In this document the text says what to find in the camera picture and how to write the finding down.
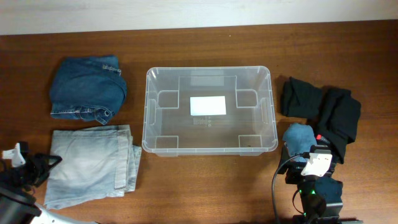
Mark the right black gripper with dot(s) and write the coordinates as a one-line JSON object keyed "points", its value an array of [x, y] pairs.
{"points": [[294, 167]]}

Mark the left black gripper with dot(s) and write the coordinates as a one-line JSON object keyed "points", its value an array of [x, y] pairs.
{"points": [[35, 168]]}

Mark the light blue jeans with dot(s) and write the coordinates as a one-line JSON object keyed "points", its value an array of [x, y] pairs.
{"points": [[96, 163]]}

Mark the large black garment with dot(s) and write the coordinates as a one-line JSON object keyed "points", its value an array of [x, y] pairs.
{"points": [[338, 123]]}

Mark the dark blue jeans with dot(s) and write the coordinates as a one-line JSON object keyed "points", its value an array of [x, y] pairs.
{"points": [[88, 88]]}

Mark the clear plastic storage bin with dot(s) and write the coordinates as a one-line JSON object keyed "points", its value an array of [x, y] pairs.
{"points": [[248, 128]]}

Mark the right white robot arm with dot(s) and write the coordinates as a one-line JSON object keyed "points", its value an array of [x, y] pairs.
{"points": [[319, 193]]}

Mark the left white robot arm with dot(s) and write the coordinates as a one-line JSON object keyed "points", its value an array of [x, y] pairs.
{"points": [[23, 208]]}

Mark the blue folded cloth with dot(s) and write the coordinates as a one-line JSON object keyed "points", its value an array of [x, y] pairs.
{"points": [[299, 138]]}

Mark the small black folded garment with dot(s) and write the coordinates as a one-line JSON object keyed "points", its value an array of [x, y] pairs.
{"points": [[300, 99]]}

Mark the white label in bin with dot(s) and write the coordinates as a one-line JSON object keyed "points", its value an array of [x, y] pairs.
{"points": [[207, 106]]}

